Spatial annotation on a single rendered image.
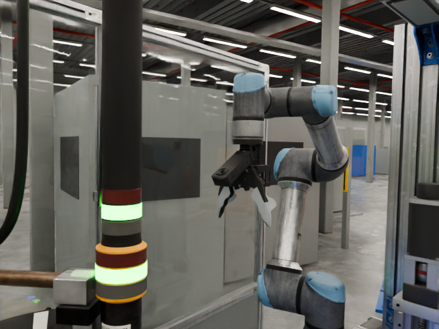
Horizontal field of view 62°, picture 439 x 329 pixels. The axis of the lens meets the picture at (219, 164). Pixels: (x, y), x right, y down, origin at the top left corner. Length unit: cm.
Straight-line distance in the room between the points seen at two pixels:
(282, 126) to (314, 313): 372
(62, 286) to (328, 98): 71
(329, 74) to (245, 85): 649
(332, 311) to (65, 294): 93
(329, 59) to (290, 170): 621
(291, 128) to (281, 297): 378
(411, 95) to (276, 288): 70
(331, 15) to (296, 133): 327
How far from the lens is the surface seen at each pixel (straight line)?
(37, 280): 37
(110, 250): 32
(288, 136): 479
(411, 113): 119
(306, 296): 118
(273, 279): 120
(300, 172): 124
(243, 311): 182
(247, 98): 85
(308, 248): 529
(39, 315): 55
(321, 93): 90
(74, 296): 35
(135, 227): 32
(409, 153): 119
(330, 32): 750
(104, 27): 33
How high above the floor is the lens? 166
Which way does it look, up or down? 3 degrees down
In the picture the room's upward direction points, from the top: 1 degrees clockwise
